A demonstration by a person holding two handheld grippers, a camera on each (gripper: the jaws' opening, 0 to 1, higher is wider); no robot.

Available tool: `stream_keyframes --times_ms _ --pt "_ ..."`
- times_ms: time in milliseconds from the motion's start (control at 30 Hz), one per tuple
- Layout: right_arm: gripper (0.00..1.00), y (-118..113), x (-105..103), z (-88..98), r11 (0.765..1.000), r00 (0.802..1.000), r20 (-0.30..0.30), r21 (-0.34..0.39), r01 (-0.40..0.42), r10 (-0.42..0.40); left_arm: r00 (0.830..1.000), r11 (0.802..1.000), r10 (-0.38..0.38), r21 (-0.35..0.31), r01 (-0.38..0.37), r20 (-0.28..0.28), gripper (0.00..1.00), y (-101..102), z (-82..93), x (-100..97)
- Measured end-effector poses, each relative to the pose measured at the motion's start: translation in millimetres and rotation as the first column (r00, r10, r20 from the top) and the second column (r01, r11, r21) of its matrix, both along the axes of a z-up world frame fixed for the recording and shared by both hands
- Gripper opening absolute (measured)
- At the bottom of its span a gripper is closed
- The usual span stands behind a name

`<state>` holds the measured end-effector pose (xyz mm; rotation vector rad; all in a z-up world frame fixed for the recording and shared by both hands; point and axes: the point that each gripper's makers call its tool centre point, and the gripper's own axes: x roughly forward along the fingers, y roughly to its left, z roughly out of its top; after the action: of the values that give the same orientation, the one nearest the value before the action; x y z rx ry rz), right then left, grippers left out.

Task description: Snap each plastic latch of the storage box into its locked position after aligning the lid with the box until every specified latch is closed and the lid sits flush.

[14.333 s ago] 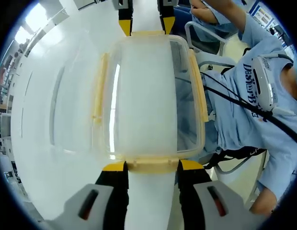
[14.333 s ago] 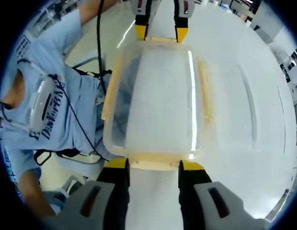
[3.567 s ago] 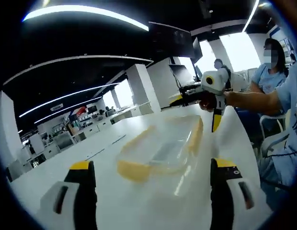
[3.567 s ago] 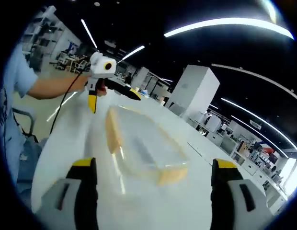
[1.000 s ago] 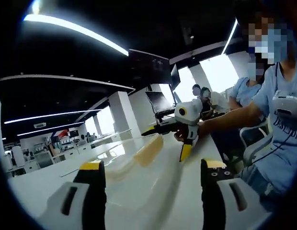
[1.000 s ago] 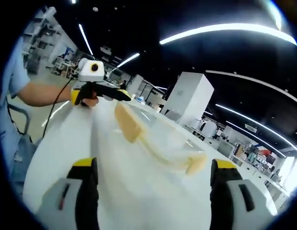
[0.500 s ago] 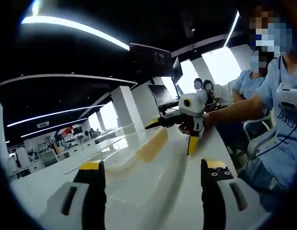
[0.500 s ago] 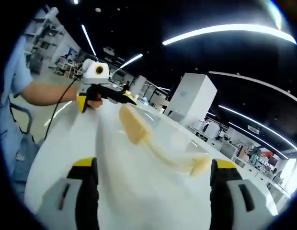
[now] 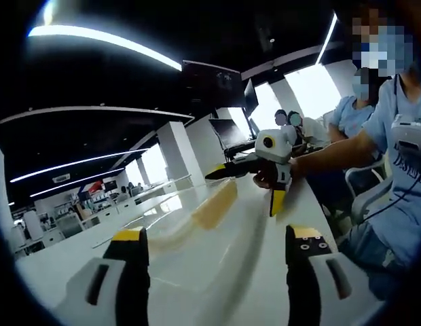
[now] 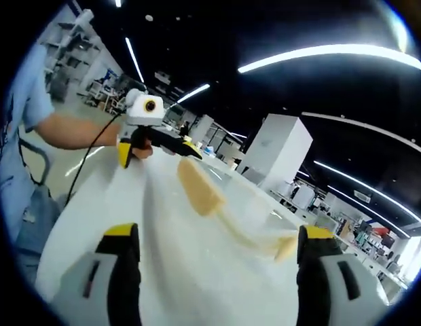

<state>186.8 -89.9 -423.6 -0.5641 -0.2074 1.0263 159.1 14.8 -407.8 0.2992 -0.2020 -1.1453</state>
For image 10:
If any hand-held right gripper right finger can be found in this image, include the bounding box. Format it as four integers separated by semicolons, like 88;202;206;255
296;225;390;326

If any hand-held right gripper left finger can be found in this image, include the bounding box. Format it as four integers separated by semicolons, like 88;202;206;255
50;223;142;326

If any long curved ceiling light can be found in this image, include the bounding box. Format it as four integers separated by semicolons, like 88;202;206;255
237;43;421;74

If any clear plastic storage box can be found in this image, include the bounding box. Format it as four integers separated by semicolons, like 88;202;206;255
142;158;299;269

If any person in light blue shirt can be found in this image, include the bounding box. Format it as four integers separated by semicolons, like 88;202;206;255
0;43;58;245

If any beige plastic latch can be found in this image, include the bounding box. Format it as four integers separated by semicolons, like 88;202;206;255
177;158;227;218
274;235;299;264

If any person's left hand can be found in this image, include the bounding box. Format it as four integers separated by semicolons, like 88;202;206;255
132;144;153;160

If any white chair with armrest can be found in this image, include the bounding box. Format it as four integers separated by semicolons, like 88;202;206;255
18;140;50;186

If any white box air purifier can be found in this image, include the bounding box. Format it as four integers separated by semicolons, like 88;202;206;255
293;185;315;210

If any grey storage shelving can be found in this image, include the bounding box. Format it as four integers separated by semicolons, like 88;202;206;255
39;8;96;103

